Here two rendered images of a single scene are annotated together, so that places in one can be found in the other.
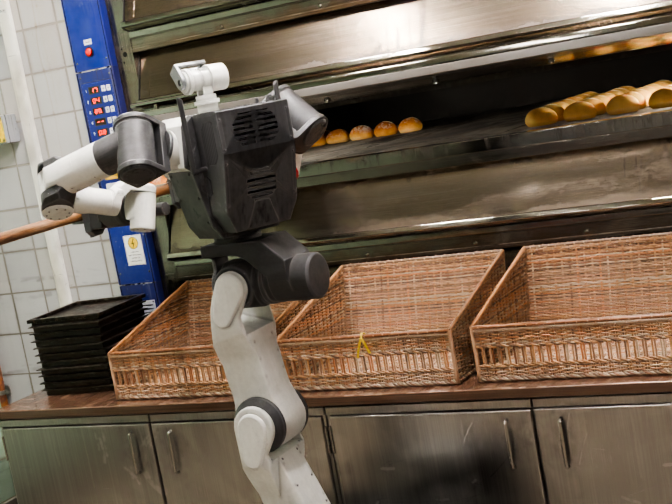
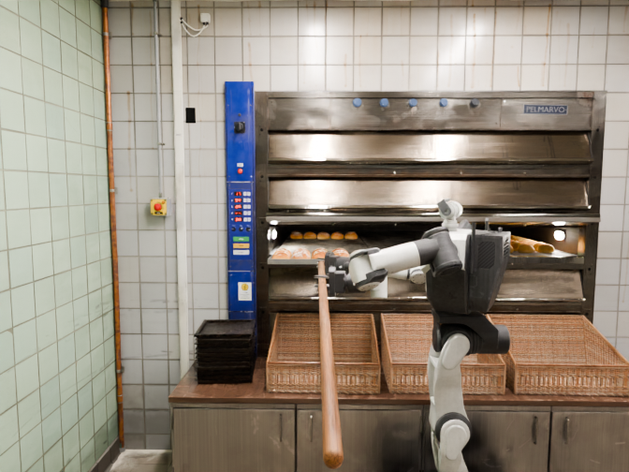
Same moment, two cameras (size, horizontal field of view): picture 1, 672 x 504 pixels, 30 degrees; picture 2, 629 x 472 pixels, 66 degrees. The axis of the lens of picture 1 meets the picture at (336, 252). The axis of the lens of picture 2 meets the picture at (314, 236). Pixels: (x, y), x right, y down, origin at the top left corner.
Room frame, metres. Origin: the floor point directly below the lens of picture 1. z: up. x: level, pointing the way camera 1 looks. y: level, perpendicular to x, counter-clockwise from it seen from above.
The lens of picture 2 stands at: (1.67, 1.59, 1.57)
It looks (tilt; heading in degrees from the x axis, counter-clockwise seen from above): 6 degrees down; 332
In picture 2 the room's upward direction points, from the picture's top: straight up
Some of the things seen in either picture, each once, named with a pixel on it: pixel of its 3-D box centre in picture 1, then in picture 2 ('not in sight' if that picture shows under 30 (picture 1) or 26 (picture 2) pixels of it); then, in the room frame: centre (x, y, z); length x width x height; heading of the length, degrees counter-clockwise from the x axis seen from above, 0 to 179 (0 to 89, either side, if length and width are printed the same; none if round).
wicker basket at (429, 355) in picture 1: (395, 319); (437, 350); (3.56, -0.13, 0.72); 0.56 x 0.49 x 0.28; 61
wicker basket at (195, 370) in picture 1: (223, 332); (324, 349); (3.85, 0.39, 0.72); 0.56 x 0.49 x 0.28; 60
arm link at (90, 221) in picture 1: (104, 211); (343, 282); (3.32, 0.59, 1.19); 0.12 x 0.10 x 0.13; 55
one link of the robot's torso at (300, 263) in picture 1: (267, 268); (470, 331); (3.04, 0.17, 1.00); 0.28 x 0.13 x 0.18; 62
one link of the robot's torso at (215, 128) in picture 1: (231, 164); (464, 265); (3.04, 0.21, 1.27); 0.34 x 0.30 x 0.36; 123
